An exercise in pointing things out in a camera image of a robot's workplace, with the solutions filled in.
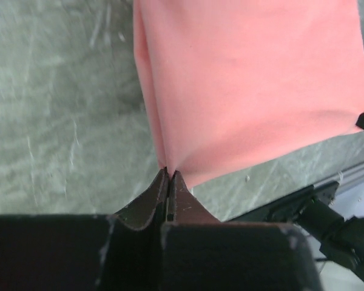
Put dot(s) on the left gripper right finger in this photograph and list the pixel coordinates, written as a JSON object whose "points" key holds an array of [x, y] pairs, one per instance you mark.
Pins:
{"points": [[198, 252]]}

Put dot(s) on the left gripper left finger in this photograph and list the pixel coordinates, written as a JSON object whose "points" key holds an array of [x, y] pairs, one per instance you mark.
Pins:
{"points": [[116, 251]]}

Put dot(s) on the salmon pink t shirt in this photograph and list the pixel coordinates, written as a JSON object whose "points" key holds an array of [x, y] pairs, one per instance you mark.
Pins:
{"points": [[232, 84]]}

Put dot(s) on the aluminium frame rail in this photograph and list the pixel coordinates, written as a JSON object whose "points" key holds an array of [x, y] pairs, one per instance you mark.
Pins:
{"points": [[346, 178]]}

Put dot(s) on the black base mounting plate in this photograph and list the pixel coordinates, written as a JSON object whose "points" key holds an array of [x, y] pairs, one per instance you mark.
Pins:
{"points": [[289, 207]]}

